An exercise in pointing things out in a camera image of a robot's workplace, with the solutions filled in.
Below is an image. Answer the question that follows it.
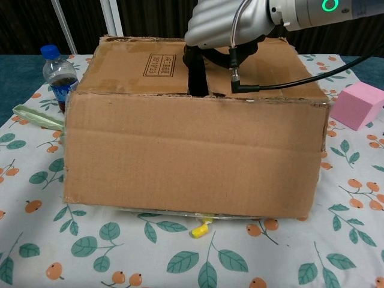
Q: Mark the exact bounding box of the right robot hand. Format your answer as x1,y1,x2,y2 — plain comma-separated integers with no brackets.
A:
183,0,275,98

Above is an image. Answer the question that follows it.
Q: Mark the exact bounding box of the brown cardboard box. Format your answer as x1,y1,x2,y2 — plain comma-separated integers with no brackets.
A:
62,35,332,222

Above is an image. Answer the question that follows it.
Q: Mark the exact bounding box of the pink foam cube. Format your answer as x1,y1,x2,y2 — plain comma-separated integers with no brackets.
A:
329,82,384,132

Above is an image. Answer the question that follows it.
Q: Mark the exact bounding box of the cola bottle blue cap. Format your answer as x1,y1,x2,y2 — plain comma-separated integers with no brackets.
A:
41,44,80,115

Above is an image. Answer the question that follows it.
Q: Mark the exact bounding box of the green lint roller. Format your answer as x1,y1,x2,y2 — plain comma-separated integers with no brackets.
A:
12,104,68,142

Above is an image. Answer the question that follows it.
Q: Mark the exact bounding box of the teal table cover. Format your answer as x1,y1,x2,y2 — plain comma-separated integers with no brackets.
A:
0,53,384,127

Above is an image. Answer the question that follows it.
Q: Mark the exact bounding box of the yellow banana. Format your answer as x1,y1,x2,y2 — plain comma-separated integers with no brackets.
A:
188,218,215,239

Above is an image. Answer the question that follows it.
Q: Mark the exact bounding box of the floral leaf print tablecloth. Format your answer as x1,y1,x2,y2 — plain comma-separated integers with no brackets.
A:
0,53,384,288

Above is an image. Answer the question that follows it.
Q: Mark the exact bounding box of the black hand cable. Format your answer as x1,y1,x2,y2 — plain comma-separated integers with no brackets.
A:
229,44,384,94

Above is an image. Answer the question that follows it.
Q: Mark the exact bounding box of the wide white frame post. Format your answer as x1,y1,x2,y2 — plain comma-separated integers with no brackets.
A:
100,0,124,37

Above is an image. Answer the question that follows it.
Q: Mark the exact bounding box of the thin grey frame post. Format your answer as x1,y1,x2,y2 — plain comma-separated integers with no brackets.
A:
49,0,77,55

